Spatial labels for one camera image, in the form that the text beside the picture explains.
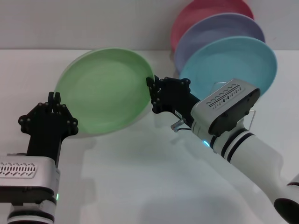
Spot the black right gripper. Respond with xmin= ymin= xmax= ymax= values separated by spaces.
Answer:
xmin=146 ymin=75 xmax=202 ymax=124

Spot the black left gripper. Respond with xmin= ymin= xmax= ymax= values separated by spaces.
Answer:
xmin=18 ymin=92 xmax=79 ymax=168

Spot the green round plate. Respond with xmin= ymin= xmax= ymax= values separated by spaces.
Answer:
xmin=54 ymin=47 xmax=155 ymax=140

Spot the light blue round plate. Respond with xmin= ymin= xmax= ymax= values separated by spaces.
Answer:
xmin=179 ymin=36 xmax=278 ymax=99

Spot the pink round plate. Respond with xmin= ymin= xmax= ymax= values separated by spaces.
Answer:
xmin=170 ymin=0 xmax=255 ymax=54

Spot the purple round plate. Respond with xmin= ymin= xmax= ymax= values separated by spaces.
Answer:
xmin=174 ymin=13 xmax=266 ymax=73

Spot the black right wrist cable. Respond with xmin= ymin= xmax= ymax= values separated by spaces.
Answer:
xmin=170 ymin=118 xmax=195 ymax=132

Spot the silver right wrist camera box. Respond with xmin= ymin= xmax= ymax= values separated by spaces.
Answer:
xmin=190 ymin=78 xmax=261 ymax=138

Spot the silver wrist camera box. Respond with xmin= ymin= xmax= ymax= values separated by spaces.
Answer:
xmin=0 ymin=153 xmax=60 ymax=206
xmin=190 ymin=78 xmax=261 ymax=138

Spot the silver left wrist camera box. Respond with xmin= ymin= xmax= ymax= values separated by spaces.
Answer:
xmin=0 ymin=153 xmax=60 ymax=206

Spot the silver wire plate rack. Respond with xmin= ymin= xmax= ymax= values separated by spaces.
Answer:
xmin=213 ymin=81 xmax=256 ymax=131

